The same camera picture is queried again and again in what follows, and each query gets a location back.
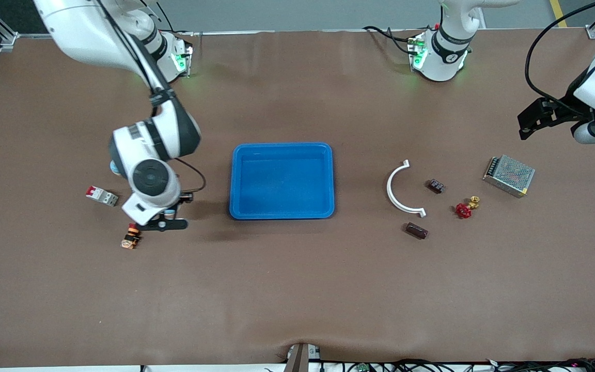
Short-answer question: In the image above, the white curved plastic arc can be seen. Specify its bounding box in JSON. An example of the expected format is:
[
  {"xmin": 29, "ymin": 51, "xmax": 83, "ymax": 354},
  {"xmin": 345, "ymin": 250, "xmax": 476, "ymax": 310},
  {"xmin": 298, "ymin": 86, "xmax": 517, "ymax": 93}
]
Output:
[{"xmin": 386, "ymin": 160, "xmax": 427, "ymax": 218}]

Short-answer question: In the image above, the red yellow button switch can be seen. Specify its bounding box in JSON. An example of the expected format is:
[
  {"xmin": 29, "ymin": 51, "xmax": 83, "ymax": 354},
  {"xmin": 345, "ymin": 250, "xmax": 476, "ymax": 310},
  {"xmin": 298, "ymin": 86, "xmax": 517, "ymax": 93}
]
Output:
[{"xmin": 121, "ymin": 223, "xmax": 145, "ymax": 250}]

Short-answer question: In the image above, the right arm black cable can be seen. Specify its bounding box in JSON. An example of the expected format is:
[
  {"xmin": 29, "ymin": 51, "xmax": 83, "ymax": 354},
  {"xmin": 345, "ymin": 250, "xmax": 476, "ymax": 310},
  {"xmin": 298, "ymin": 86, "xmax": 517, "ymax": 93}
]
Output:
[{"xmin": 96, "ymin": 0, "xmax": 207, "ymax": 196}]

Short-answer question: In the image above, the red handle brass valve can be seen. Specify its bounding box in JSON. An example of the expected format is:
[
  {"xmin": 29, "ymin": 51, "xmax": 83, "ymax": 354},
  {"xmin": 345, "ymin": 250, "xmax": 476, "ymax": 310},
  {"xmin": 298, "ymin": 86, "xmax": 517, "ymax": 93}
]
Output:
[{"xmin": 455, "ymin": 196, "xmax": 481, "ymax": 220}]

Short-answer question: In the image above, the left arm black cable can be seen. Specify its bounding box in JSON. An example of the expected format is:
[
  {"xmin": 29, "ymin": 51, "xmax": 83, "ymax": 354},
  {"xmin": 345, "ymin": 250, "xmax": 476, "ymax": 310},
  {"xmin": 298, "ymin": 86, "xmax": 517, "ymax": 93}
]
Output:
[{"xmin": 525, "ymin": 0, "xmax": 595, "ymax": 113}]

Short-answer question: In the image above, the black base cable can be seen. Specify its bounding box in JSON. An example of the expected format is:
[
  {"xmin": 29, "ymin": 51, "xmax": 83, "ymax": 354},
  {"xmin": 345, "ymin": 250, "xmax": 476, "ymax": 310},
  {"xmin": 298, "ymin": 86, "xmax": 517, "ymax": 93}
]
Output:
[{"xmin": 364, "ymin": 25, "xmax": 417, "ymax": 55}]

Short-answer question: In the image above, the white red circuit breaker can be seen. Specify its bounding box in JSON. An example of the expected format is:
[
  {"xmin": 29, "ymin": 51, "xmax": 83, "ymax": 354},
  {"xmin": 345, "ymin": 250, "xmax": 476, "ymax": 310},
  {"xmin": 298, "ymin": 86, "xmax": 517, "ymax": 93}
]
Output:
[{"xmin": 85, "ymin": 185, "xmax": 119, "ymax": 207}]

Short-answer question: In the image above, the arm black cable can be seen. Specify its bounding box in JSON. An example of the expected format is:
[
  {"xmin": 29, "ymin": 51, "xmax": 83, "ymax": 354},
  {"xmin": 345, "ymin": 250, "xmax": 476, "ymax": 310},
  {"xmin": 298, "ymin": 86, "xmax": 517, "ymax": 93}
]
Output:
[
  {"xmin": 96, "ymin": 0, "xmax": 207, "ymax": 196},
  {"xmin": 525, "ymin": 0, "xmax": 595, "ymax": 113}
]

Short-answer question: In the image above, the blue plastic tray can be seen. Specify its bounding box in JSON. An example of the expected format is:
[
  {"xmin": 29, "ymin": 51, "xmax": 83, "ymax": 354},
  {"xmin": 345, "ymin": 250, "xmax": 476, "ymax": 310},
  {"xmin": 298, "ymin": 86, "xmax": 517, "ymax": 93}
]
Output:
[{"xmin": 229, "ymin": 142, "xmax": 335, "ymax": 220}]

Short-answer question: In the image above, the metal mesh power supply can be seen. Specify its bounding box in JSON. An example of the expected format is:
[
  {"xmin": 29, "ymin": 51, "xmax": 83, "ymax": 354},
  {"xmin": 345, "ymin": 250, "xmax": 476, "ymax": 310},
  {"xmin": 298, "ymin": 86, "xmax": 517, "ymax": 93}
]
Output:
[{"xmin": 482, "ymin": 154, "xmax": 536, "ymax": 198}]

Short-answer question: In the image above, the dark brown cylindrical capacitor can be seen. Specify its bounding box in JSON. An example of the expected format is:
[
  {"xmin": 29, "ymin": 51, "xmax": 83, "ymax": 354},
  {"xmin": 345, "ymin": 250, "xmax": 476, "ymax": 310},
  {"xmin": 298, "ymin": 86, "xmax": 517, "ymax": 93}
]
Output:
[{"xmin": 404, "ymin": 222, "xmax": 429, "ymax": 240}]

